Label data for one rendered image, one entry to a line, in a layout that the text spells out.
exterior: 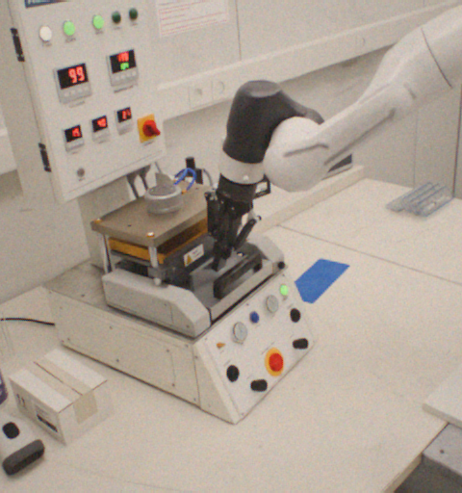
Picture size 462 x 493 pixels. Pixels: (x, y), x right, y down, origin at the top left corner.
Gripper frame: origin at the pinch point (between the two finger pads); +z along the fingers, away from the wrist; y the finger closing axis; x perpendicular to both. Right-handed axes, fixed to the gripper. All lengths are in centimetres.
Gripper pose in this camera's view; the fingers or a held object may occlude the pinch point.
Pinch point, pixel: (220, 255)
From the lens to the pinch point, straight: 131.4
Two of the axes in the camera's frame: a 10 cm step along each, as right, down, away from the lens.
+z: -1.9, 7.6, 6.3
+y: 7.8, 5.0, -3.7
